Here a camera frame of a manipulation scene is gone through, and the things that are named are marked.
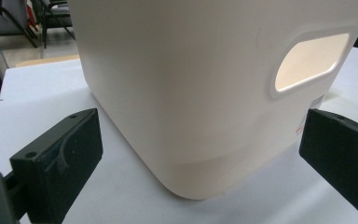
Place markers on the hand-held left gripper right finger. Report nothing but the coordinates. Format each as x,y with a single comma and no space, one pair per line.
341,149

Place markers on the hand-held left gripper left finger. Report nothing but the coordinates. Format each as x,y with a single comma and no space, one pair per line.
59,161

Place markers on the white plastic bin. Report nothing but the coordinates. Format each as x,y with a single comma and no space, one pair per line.
183,93

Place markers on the black metal chair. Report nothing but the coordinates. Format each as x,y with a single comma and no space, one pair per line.
54,17

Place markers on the grey upholstered chair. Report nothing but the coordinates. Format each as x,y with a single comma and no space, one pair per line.
7,18

